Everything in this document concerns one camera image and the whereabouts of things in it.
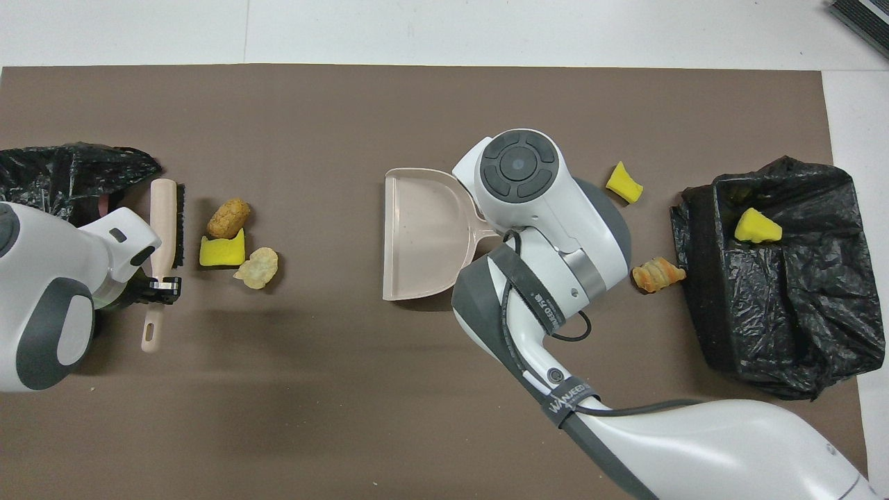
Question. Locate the striped croissant bread piece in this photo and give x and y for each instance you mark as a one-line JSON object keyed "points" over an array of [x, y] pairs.
{"points": [[656, 275]]}

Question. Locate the brown fried nugget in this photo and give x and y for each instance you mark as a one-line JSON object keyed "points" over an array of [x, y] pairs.
{"points": [[228, 219]]}

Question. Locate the notched yellow sponge piece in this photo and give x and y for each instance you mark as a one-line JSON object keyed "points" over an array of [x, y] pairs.
{"points": [[221, 255]]}

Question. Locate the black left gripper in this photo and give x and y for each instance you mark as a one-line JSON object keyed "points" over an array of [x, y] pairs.
{"points": [[132, 293]]}

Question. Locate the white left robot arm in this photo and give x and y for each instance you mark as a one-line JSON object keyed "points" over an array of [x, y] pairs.
{"points": [[42, 278]]}

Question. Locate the pale curled pastry piece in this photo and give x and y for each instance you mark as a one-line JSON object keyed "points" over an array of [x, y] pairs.
{"points": [[257, 269]]}

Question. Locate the dark ribbed panel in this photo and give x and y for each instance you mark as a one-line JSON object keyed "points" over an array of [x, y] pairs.
{"points": [[865, 17]]}

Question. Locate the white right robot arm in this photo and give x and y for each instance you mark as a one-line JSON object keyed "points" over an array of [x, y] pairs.
{"points": [[549, 208]]}

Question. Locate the beige plastic dustpan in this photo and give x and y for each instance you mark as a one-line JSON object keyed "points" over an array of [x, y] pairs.
{"points": [[424, 236]]}

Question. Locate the brown table mat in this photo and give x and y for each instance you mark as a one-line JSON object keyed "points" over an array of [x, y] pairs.
{"points": [[312, 139]]}

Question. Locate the black bag-lined trash bin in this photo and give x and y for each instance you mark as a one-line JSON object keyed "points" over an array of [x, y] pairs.
{"points": [[819, 305], [62, 173]]}

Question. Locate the beige brush black bristles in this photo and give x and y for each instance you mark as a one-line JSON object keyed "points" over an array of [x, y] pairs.
{"points": [[164, 208]]}

